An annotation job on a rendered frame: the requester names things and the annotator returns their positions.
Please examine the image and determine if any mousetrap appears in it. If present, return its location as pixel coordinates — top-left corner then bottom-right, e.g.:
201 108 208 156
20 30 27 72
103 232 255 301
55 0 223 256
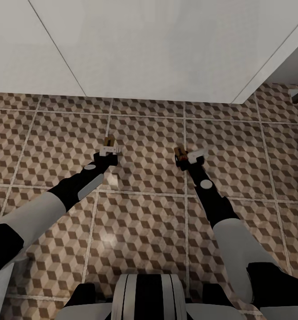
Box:
104 137 115 146
174 145 188 161

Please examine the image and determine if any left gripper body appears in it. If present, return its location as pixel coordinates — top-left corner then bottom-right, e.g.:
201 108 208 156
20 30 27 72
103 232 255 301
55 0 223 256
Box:
91 153 118 167

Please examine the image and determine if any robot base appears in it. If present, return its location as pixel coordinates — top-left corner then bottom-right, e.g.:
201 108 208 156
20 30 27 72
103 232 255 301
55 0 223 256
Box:
55 283 243 320

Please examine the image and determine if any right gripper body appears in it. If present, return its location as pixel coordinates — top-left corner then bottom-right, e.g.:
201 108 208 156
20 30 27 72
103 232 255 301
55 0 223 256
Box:
179 156 204 174

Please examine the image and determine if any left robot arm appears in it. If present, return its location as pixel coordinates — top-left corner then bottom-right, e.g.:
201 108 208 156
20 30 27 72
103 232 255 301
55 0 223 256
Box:
0 146 121 271

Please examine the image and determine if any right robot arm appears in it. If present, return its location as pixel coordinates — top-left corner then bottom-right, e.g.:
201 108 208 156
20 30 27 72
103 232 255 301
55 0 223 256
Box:
176 147 298 320

